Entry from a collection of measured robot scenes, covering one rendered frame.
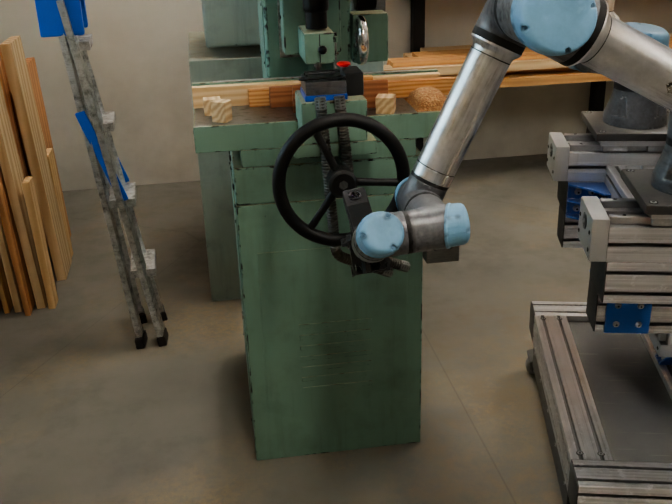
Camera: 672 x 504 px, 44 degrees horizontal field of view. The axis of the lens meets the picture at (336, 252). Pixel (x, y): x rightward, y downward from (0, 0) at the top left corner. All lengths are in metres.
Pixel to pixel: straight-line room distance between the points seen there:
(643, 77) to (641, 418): 0.94
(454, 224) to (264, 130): 0.61
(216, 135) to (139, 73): 2.46
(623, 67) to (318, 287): 0.93
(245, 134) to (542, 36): 0.78
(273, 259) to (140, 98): 2.46
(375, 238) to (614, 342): 1.18
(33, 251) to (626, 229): 2.14
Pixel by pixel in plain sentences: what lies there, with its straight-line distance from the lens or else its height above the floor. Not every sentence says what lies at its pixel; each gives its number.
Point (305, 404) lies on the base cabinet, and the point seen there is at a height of 0.16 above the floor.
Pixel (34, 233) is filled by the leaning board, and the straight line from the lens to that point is 3.11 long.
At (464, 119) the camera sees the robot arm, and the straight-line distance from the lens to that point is 1.50.
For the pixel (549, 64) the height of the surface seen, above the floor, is 0.59.
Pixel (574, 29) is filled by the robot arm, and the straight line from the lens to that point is 1.36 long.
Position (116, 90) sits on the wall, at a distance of 4.34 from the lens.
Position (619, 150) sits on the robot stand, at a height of 0.76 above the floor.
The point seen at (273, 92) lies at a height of 0.94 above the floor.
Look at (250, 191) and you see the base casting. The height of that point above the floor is 0.74.
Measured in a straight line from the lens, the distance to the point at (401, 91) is 2.06.
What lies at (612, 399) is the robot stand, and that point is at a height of 0.21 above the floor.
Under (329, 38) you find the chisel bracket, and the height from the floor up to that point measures 1.06.
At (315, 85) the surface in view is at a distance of 1.78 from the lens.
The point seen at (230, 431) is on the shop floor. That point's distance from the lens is 2.39.
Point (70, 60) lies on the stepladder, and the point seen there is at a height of 0.94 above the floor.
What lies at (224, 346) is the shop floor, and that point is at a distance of 2.79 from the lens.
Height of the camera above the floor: 1.36
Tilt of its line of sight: 23 degrees down
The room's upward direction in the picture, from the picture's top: 2 degrees counter-clockwise
